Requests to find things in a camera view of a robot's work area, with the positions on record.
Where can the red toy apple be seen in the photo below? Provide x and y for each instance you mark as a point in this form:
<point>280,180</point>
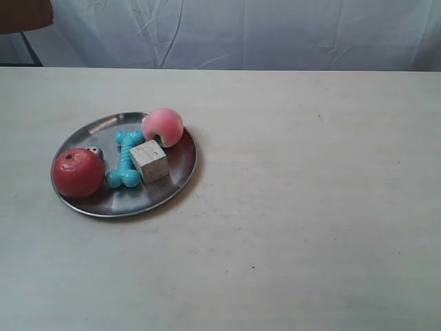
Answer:
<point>77,173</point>

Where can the pink toy peach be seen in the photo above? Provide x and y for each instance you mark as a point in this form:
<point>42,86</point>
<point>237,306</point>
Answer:
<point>164,123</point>

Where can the turquoise rubber bone toy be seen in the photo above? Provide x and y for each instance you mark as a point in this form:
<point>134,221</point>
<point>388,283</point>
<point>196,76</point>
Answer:
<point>126,173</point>

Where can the grey wooden cube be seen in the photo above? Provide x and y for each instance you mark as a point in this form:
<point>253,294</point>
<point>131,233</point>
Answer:
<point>150,161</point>

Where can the round steel plate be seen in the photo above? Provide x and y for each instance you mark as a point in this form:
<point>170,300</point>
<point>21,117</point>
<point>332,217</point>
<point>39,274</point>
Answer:
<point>124,202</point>

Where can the dark stand leg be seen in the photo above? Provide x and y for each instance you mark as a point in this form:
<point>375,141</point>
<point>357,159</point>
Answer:
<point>36,62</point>

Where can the white backdrop cloth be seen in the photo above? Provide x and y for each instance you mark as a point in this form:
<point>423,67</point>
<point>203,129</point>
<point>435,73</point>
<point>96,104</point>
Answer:
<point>235,35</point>

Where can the brown object top corner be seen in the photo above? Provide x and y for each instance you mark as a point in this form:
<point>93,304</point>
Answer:
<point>25,15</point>

